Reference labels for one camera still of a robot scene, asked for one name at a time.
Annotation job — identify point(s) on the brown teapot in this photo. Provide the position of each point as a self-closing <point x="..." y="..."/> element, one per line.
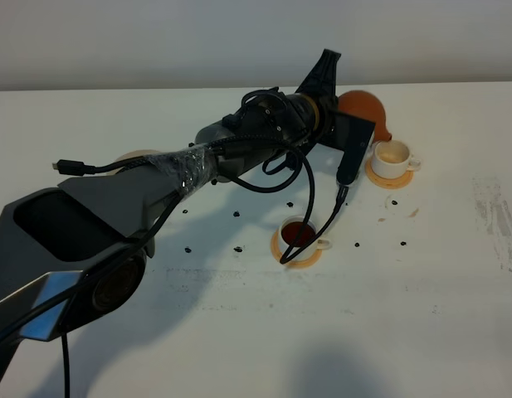
<point x="364" y="105"/>

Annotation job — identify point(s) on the orange coaster near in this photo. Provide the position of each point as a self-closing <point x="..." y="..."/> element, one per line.
<point x="300" y="261"/>

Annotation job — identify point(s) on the white teacup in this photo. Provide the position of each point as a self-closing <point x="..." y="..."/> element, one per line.
<point x="392" y="159"/>
<point x="291" y="227"/>

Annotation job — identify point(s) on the white teacup near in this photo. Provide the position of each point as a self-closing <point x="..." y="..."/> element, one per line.
<point x="291" y="227"/>

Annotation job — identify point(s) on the beige round teapot mat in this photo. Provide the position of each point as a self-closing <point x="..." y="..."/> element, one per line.
<point x="136" y="153"/>

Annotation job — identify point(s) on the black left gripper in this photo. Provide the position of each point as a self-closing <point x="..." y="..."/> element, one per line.
<point x="320" y="86"/>

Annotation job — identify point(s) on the orange coaster far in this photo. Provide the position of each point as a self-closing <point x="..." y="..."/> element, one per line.
<point x="388" y="183"/>

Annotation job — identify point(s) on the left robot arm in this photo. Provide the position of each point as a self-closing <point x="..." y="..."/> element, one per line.
<point x="75" y="252"/>

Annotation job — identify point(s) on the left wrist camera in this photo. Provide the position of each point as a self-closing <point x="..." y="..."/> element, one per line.
<point x="352" y="135"/>

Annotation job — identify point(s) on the orange coaster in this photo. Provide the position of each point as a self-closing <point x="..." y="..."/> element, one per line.
<point x="300" y="261"/>
<point x="388" y="183"/>

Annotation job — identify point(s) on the white teacup far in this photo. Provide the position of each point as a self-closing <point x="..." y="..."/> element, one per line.
<point x="392" y="159"/>

